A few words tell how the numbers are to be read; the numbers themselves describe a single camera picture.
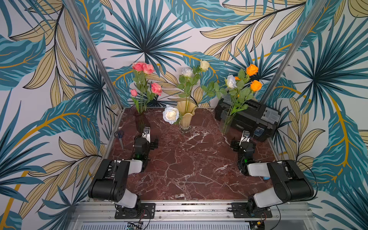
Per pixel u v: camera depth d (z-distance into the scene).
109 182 0.45
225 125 1.00
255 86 0.80
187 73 0.86
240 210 0.74
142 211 0.72
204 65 0.89
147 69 0.76
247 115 0.94
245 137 0.78
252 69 0.78
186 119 0.94
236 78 0.85
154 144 0.84
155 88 0.80
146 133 0.77
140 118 0.89
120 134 1.03
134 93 0.86
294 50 0.84
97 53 0.86
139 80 0.86
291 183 0.45
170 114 0.66
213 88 0.82
